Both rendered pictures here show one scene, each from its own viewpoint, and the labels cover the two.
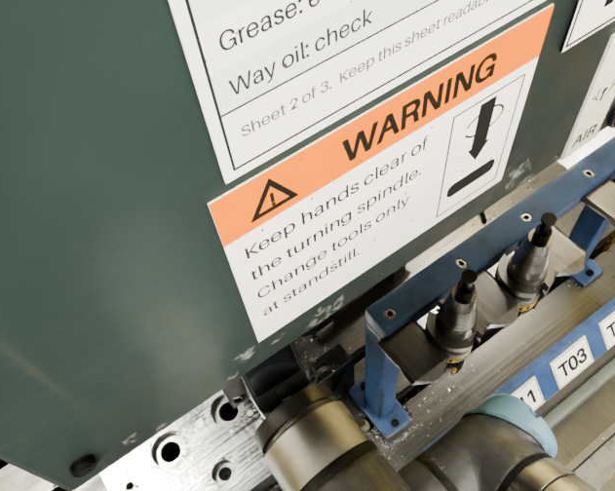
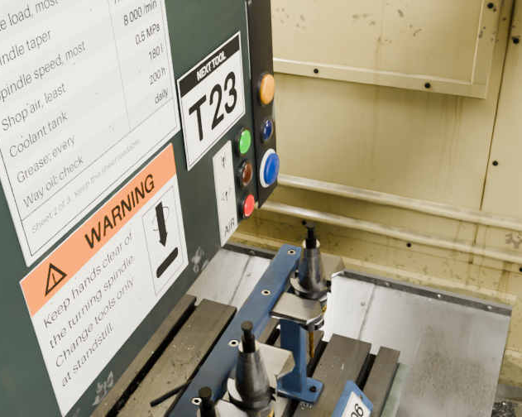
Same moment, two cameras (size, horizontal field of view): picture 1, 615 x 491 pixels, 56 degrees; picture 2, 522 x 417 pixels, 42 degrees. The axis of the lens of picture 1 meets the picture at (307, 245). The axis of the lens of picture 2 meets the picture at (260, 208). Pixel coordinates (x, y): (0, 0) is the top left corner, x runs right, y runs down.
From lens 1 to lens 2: 0.21 m
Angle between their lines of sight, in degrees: 33
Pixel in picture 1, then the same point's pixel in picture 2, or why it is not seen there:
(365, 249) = (117, 324)
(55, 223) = not seen: outside the picture
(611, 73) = (224, 181)
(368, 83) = (89, 196)
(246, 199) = (40, 278)
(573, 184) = (258, 304)
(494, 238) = (215, 369)
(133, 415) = not seen: outside the picture
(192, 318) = (18, 385)
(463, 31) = (129, 163)
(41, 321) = not seen: outside the picture
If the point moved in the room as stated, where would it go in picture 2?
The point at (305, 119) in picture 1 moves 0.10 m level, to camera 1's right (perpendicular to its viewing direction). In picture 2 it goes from (62, 221) to (213, 158)
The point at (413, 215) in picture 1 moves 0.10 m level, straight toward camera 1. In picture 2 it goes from (140, 294) to (176, 402)
